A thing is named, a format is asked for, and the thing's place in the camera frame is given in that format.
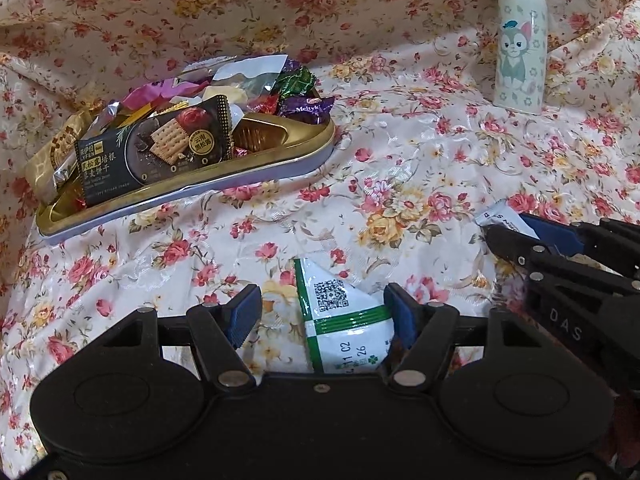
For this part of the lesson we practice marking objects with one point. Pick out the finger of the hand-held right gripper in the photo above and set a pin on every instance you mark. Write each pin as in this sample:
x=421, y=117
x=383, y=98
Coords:
x=510, y=245
x=555, y=235

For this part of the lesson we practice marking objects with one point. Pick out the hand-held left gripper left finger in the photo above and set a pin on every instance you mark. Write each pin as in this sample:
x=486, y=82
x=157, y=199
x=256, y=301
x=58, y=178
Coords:
x=245, y=312

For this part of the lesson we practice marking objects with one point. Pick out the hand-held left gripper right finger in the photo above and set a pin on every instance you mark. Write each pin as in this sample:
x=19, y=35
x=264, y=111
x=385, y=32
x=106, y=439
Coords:
x=402, y=312

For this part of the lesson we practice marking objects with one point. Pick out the green white snack packet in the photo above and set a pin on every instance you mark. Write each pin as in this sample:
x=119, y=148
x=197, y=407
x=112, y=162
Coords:
x=345, y=325

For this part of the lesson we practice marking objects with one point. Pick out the gold tin tray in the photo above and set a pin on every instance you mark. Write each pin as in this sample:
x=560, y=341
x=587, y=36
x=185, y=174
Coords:
x=280, y=134

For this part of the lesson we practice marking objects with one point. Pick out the person's right forearm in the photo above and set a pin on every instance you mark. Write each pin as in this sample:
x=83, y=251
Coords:
x=625, y=425

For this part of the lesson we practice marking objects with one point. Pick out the black cracker packet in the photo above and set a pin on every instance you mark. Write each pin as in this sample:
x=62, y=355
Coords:
x=165, y=150

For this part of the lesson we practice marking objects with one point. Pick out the pale green cartoon water bottle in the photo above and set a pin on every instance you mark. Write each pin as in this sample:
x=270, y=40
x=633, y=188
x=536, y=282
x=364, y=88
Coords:
x=520, y=50

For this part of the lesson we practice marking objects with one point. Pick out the red candy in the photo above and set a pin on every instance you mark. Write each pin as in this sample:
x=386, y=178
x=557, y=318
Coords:
x=262, y=105

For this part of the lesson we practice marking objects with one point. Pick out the purple candy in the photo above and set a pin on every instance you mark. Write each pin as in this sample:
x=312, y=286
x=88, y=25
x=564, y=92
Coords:
x=305, y=110

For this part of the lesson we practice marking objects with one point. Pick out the green foil candy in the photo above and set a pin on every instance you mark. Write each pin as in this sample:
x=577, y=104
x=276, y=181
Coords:
x=297, y=80

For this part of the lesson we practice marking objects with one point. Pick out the pink candy wrapper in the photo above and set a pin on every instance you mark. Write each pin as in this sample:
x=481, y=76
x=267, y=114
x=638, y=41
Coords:
x=150, y=92

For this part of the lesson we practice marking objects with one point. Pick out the silver foil packet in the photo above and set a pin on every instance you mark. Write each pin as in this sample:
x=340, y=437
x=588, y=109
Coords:
x=250, y=72

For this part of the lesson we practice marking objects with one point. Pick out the gold brown snack packet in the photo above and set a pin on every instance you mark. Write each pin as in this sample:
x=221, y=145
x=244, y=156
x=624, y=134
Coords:
x=55, y=150

